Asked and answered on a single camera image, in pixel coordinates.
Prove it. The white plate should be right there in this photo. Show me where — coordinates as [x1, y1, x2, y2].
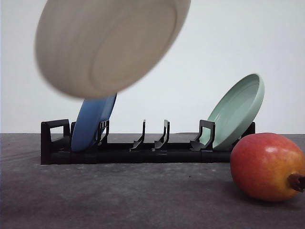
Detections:
[35, 0, 191, 99]

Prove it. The red pomegranate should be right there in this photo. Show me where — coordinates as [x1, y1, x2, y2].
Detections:
[230, 133, 305, 202]

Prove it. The blue plate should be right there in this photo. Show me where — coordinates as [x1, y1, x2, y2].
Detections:
[71, 93, 117, 151]

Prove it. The light green plate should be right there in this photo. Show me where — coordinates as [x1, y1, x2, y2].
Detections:
[200, 73, 265, 149]

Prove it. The black dish rack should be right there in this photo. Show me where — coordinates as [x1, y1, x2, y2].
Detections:
[41, 119, 255, 165]

